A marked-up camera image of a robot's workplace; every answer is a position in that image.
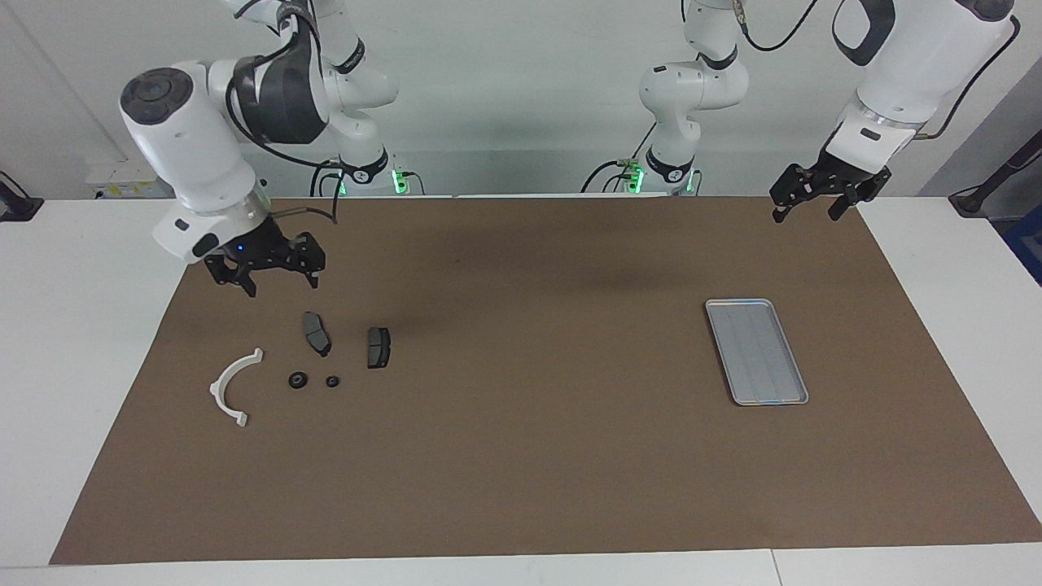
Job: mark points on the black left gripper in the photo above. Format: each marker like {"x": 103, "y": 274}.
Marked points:
{"x": 838, "y": 175}

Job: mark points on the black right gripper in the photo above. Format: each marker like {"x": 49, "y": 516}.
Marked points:
{"x": 248, "y": 248}

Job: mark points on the large black bearing gear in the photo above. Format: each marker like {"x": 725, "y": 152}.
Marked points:
{"x": 299, "y": 380}

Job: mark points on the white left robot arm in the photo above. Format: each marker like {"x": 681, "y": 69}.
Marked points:
{"x": 912, "y": 65}

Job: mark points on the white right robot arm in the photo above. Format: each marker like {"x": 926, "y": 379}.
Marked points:
{"x": 187, "y": 146}

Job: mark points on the silver metal tray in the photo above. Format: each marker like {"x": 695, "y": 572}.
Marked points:
{"x": 775, "y": 384}

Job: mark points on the grey curved brake pad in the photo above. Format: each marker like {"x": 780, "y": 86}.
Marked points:
{"x": 313, "y": 330}

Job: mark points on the grey rectangular brake pad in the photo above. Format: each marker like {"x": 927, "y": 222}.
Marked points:
{"x": 378, "y": 348}

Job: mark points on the blue box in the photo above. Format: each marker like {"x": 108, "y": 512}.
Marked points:
{"x": 1027, "y": 248}

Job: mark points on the black table clamp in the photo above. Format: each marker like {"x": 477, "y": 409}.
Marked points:
{"x": 16, "y": 207}

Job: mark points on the brown table mat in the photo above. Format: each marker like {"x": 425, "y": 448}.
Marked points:
{"x": 521, "y": 456}

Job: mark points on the white curved plastic bracket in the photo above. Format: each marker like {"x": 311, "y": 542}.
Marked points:
{"x": 218, "y": 391}

